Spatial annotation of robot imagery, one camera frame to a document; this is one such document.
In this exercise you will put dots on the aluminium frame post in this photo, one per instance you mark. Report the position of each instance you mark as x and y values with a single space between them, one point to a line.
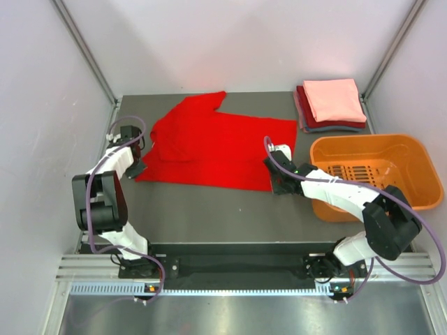
394 46
65 15

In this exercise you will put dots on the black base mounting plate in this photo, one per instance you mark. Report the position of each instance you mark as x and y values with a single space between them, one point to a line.
246 283

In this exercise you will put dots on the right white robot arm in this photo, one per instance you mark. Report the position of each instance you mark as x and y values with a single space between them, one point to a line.
389 224

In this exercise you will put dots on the left aluminium frame post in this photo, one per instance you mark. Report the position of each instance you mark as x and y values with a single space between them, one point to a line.
65 15

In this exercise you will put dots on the right aluminium frame post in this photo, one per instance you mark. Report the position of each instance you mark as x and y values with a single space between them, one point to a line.
394 46

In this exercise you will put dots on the folded pink t shirt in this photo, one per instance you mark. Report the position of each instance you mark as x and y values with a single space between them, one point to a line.
334 100

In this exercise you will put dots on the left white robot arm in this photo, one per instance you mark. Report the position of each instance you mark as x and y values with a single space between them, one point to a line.
100 205

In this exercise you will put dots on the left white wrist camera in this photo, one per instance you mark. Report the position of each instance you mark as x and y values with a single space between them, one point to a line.
113 139

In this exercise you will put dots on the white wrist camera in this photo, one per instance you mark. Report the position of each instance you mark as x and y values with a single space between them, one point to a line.
113 139
284 148

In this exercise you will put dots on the folded dark red t shirt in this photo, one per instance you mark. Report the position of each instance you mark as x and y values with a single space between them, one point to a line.
303 104

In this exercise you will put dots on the aluminium rail profile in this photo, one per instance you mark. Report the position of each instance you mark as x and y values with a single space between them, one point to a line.
416 266

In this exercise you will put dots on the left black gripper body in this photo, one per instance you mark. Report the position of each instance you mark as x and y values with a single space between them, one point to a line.
137 169

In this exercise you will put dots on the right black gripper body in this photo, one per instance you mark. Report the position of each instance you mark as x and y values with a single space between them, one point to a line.
277 186

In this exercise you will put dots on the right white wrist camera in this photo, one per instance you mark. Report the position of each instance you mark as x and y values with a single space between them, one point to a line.
284 148

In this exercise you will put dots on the orange plastic basket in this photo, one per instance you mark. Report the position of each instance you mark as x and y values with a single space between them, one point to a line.
382 160

